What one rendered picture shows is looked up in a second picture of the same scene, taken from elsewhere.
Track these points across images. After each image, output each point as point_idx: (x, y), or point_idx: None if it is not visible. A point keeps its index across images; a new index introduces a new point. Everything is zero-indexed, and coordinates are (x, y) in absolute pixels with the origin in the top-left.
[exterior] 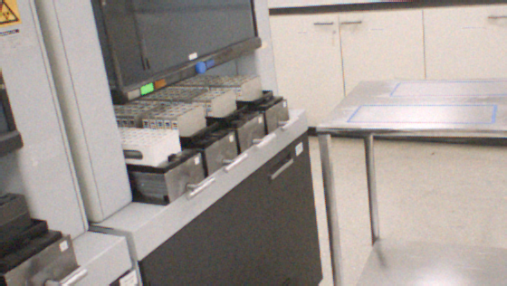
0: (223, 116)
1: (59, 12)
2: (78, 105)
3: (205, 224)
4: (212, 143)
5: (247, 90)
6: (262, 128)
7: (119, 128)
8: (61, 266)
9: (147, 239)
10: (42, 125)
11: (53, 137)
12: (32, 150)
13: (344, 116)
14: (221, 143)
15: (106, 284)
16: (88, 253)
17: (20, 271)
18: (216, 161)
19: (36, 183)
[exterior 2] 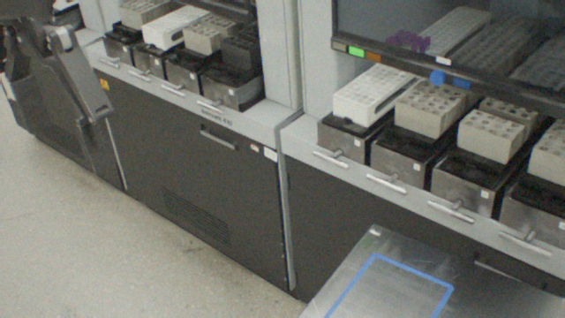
0: (474, 152)
1: None
2: (302, 24)
3: (353, 196)
4: (388, 147)
5: (546, 162)
6: (485, 205)
7: (406, 76)
8: (229, 101)
9: (290, 147)
10: (273, 19)
11: (279, 32)
12: (264, 30)
13: (404, 257)
14: (398, 157)
15: (255, 139)
16: (258, 114)
17: (207, 81)
18: (385, 166)
19: (264, 51)
